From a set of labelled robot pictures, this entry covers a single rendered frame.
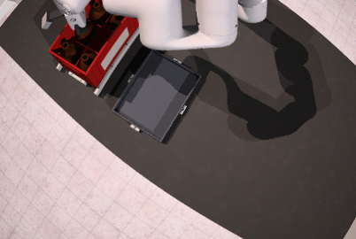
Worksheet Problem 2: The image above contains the brown round bottle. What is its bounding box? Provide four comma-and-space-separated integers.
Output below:
80, 53, 96, 73

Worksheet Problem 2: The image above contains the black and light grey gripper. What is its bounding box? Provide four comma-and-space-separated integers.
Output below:
63, 8, 88, 35

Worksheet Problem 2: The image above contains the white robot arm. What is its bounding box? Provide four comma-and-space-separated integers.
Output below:
42, 0, 267, 50

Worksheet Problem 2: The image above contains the brown bottle with blue band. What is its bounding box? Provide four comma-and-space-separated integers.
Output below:
76, 22, 97, 46

